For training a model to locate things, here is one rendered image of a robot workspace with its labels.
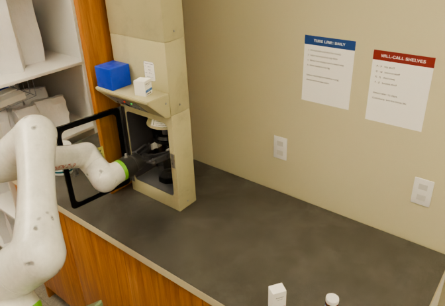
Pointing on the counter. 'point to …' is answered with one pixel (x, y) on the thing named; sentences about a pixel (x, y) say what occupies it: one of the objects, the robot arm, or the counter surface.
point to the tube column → (144, 4)
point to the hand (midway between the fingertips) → (165, 146)
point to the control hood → (161, 101)
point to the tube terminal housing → (172, 68)
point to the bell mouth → (156, 124)
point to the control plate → (126, 102)
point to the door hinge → (126, 134)
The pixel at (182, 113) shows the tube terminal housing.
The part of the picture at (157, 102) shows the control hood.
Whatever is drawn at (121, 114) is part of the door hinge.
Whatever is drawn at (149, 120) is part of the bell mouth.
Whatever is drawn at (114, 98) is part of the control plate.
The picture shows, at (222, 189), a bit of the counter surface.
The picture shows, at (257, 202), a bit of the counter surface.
